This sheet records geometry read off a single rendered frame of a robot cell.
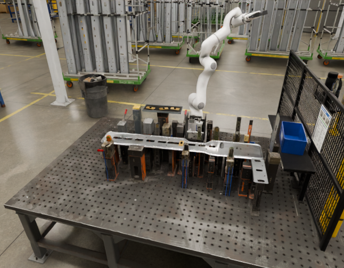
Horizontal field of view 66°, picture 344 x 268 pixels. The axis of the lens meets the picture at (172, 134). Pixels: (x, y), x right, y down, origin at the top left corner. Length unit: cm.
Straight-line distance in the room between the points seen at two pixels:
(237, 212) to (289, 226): 37
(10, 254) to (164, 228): 165
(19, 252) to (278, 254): 229
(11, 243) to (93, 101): 271
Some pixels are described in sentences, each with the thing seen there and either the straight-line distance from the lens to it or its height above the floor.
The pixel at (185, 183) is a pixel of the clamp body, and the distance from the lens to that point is 224.
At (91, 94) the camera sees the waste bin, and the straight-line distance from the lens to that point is 490.
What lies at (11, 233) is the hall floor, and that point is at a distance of 329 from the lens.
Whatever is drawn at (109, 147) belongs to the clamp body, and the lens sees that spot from 219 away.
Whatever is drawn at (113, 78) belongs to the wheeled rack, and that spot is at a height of 28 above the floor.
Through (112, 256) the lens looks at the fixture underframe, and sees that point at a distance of 234.
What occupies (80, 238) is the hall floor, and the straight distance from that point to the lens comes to 296.
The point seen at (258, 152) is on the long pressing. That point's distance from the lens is 226.
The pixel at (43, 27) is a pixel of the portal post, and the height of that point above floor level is 149.
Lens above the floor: 221
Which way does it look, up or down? 30 degrees down
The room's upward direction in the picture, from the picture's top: straight up
